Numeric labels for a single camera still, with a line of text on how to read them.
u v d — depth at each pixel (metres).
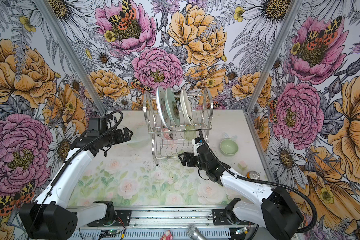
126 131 0.73
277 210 0.41
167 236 0.67
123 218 0.74
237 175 0.53
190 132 0.97
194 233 0.67
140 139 1.05
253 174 0.77
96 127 0.59
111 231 0.71
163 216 0.76
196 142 0.75
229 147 0.99
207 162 0.63
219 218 0.74
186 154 0.73
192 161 0.73
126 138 0.71
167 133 0.92
